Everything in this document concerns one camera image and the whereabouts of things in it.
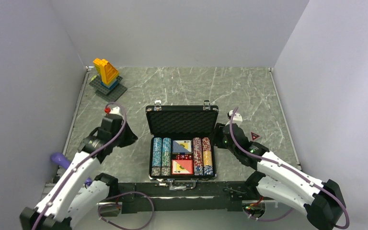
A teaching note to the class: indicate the blue playing card deck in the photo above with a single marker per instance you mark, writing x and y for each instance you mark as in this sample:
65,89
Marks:
182,147

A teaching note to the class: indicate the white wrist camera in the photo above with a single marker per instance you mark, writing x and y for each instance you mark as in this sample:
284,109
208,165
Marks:
236,119
113,111

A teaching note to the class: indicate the red playing card deck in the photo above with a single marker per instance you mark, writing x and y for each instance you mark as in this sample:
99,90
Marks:
182,167

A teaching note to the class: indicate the purple cylinder object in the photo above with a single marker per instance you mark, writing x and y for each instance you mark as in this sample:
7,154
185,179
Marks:
59,159

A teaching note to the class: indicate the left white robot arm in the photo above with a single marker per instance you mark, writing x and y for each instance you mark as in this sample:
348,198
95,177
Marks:
65,205

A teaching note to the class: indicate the blue chip row far left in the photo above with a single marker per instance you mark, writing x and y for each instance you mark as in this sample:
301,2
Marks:
156,157

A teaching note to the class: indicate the red die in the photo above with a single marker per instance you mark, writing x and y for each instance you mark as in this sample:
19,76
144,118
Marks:
188,157
180,157

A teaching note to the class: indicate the grey toy brick baseplate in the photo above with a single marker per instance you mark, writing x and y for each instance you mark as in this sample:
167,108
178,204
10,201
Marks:
109,94

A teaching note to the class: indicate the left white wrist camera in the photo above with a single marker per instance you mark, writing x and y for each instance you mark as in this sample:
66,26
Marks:
113,111

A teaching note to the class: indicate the black front mounting rail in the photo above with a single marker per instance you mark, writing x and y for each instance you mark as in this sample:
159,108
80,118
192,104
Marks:
230,196

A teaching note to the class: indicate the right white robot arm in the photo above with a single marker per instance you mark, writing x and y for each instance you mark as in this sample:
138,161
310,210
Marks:
321,202

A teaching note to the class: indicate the red yellow chip row right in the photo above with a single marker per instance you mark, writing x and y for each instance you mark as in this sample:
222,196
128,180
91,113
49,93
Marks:
207,157

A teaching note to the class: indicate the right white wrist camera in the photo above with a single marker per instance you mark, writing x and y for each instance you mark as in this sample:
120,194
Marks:
236,119

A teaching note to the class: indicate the yellow toy brick tower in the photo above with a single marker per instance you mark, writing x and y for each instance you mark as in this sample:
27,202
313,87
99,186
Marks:
107,72

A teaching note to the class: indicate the black poker chip case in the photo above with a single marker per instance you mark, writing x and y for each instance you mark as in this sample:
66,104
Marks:
181,122

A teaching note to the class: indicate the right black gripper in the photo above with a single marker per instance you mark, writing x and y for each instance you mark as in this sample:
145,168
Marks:
218,132

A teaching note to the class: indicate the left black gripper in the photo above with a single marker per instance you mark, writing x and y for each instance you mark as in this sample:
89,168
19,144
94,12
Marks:
131,138

